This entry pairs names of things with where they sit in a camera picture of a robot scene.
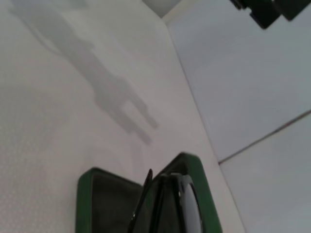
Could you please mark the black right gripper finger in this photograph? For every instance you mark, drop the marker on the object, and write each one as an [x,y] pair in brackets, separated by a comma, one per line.
[291,8]
[262,14]

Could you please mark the black thin-framed glasses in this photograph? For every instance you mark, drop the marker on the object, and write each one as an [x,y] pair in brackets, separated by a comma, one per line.
[181,187]

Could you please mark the green glasses case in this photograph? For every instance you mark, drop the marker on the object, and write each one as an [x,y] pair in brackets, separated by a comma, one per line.
[83,194]

